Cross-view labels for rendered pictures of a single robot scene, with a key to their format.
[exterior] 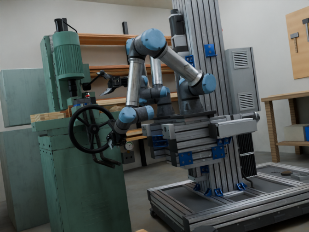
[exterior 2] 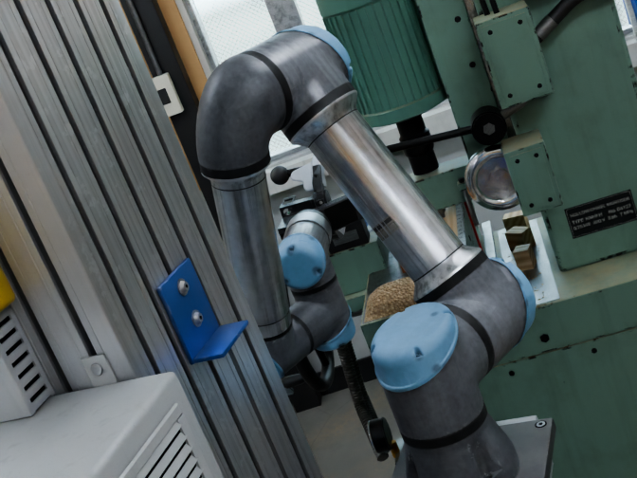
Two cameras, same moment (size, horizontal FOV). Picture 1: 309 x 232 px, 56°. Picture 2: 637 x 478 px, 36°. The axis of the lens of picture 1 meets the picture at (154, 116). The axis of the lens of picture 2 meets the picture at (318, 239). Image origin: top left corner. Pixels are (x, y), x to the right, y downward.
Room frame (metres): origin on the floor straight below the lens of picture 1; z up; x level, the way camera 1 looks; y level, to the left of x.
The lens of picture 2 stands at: (3.06, -0.99, 1.55)
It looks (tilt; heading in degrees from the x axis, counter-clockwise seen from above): 17 degrees down; 132
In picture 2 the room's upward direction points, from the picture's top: 22 degrees counter-clockwise
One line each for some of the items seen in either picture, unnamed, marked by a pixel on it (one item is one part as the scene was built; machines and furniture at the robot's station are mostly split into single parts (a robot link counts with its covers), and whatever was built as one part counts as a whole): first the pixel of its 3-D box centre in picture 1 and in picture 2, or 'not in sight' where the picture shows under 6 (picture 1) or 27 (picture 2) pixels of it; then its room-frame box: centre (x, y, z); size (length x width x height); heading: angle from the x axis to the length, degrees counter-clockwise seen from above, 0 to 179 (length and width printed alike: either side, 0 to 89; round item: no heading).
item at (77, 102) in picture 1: (84, 101); (339, 227); (1.85, 0.42, 0.99); 0.13 x 0.11 x 0.06; 119
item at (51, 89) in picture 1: (62, 85); (557, 59); (2.27, 0.67, 1.16); 0.22 x 0.22 x 0.72; 29
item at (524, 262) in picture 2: not in sight; (524, 257); (2.14, 0.57, 0.82); 0.03 x 0.03 x 0.04; 12
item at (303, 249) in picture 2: (139, 81); (303, 256); (2.06, 0.07, 1.09); 0.11 x 0.08 x 0.09; 119
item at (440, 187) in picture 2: (74, 103); (444, 189); (2.03, 0.54, 0.99); 0.14 x 0.07 x 0.09; 29
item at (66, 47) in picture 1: (68, 57); (378, 33); (2.02, 0.53, 1.32); 0.18 x 0.18 x 0.31
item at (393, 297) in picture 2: (115, 108); (400, 291); (2.06, 0.26, 0.92); 0.14 x 0.09 x 0.04; 29
